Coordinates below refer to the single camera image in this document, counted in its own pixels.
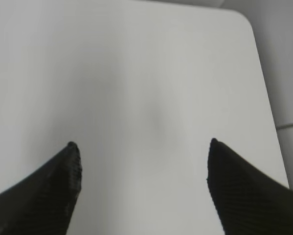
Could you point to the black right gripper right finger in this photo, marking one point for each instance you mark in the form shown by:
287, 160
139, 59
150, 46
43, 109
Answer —
247, 201

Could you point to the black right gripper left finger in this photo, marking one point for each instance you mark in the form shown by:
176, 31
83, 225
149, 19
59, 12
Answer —
43, 202

